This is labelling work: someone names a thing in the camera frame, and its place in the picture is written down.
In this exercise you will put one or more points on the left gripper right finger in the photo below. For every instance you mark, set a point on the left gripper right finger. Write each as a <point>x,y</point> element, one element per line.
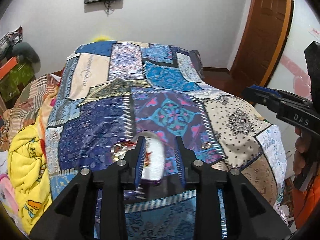
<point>228,206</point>

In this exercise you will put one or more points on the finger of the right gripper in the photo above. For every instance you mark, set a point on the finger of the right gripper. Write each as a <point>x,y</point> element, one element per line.
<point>265,99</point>
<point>266,90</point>

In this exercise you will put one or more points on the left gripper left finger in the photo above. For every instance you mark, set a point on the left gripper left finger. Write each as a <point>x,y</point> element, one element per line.
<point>72,214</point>

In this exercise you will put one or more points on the purple heart-shaped tin box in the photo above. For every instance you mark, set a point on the purple heart-shaped tin box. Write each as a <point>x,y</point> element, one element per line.
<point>154,163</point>

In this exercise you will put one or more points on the person's right hand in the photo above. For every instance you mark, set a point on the person's right hand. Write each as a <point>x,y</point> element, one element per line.
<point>302,145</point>

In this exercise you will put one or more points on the brown wooden door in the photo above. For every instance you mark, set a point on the brown wooden door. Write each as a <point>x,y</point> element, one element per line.
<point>262,41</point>

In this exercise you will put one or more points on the pink plush toy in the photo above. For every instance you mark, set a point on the pink plush toy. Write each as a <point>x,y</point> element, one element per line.
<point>8,196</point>

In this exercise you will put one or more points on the yellow cartoon blanket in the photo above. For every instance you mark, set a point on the yellow cartoon blanket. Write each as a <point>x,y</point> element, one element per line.
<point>28,174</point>

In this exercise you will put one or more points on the striped multicolour blanket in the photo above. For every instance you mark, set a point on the striped multicolour blanket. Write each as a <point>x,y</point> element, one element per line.
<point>26,107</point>

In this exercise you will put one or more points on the blue patchwork bed cover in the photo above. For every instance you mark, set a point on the blue patchwork bed cover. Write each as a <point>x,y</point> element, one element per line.
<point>112,90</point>

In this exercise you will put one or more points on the orange shoe box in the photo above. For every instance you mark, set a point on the orange shoe box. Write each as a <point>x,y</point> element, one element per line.
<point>7,67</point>

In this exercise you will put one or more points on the yellow round cushion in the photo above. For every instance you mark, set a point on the yellow round cushion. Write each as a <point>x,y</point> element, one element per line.
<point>101,38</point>

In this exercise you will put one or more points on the grey plush pillow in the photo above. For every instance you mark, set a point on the grey plush pillow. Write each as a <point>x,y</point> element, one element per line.
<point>25,50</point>

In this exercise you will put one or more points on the pile of folded clothes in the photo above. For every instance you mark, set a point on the pile of folded clothes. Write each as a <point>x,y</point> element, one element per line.
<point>11,39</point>

